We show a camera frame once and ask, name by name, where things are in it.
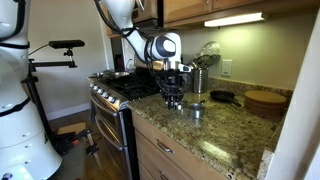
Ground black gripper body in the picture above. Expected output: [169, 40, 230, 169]
[159, 68, 186, 98]

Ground small silver measuring cup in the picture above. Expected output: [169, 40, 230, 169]
[173, 100, 189, 112]

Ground large silver measuring cup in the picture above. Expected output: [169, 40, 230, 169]
[188, 98, 207, 120]

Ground perforated steel utensil holder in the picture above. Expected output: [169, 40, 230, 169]
[192, 67, 210, 95]

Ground black cast iron skillet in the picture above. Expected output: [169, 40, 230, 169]
[209, 90, 242, 108]

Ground steel frying pan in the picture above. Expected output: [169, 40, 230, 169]
[88, 69, 132, 80]

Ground wooden lower cabinets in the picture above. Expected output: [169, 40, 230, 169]
[131, 111, 229, 180]

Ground wooden cabinets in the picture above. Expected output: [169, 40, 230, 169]
[162, 0, 320, 30]
[131, 111, 229, 180]

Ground stainless steel gas range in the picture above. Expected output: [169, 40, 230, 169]
[87, 52, 167, 180]

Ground wooden upper cabinets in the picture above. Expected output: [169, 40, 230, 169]
[162, 0, 320, 30]

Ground under-cabinet light bar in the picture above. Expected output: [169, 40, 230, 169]
[203, 12, 269, 28]

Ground black orange bar clamp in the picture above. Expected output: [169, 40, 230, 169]
[49, 128, 92, 155]
[84, 128, 102, 168]

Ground flat wooden board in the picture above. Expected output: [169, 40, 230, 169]
[56, 121, 88, 136]

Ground robot mounting platform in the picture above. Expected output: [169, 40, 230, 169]
[49, 138, 88, 180]

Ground white pantry door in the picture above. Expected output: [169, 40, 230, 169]
[264, 6, 320, 180]

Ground wrist mounted camera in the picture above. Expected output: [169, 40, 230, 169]
[178, 63, 193, 74]

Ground white wall outlet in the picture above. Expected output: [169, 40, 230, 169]
[221, 59, 233, 77]

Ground black camera bar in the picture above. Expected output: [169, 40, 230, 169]
[48, 39, 86, 50]

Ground black camera stand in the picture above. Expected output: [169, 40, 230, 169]
[21, 48, 78, 148]

